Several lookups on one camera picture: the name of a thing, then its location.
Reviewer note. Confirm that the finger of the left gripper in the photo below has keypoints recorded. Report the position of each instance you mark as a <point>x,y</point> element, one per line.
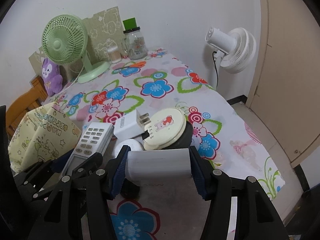
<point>85,168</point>

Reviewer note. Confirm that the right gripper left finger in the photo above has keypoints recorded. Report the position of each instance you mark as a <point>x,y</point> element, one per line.
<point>103,185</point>

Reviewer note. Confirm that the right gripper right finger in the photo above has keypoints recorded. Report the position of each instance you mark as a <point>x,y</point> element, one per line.
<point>256,216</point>

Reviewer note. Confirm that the white remote control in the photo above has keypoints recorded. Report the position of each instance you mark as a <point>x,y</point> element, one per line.
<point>95,138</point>

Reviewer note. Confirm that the white earbuds case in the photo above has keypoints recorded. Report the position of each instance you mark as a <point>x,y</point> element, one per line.
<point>129,144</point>

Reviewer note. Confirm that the white rectangular box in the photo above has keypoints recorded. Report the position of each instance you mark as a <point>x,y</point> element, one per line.
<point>158,165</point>

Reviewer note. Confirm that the white wall charger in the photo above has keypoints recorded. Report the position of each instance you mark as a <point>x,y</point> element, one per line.
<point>131,125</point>

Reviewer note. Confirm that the black round case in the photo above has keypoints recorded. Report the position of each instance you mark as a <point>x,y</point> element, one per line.
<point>184,140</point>

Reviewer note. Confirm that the yellow cartoon storage box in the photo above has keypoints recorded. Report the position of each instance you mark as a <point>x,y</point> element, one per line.
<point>45,133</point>

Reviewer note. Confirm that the cream round compact mirror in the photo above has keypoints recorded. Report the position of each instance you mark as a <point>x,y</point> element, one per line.
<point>164,129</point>

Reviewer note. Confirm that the wooden chair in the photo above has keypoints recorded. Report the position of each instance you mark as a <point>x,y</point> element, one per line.
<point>25,103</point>

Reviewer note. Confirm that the purple plush toy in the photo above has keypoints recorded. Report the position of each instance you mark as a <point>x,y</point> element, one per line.
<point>51,77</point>

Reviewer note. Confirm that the floral tablecloth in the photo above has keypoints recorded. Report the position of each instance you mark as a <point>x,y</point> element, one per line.
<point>170,209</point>

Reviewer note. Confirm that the cotton swab container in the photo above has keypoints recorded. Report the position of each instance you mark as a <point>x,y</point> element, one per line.
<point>114,54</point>

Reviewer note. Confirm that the glass jar green lid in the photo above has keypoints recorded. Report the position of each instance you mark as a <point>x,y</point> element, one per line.
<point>133,42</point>

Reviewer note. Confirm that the beige door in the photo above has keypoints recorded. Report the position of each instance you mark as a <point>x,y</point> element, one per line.
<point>285,88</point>

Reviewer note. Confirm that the green desk fan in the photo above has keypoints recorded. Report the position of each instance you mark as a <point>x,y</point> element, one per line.
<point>65,40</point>

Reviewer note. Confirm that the beige cartoon cardboard panel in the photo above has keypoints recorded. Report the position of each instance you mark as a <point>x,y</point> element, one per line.
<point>105,30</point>

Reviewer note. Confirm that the white standing fan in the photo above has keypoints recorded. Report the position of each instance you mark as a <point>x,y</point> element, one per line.
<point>235,49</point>

